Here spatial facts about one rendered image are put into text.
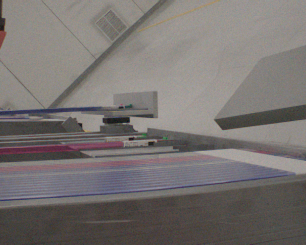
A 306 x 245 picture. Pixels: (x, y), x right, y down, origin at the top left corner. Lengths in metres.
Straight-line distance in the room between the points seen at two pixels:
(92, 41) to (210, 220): 8.37
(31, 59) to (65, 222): 8.18
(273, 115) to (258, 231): 0.69
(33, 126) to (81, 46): 6.91
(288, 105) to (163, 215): 0.70
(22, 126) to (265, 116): 0.96
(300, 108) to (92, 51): 7.79
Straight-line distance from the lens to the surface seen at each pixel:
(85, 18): 8.78
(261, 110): 1.13
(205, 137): 0.84
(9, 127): 1.81
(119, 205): 0.38
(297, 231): 0.46
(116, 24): 8.89
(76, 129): 1.80
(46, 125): 1.83
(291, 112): 1.06
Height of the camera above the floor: 1.03
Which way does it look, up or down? 16 degrees down
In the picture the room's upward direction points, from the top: 43 degrees counter-clockwise
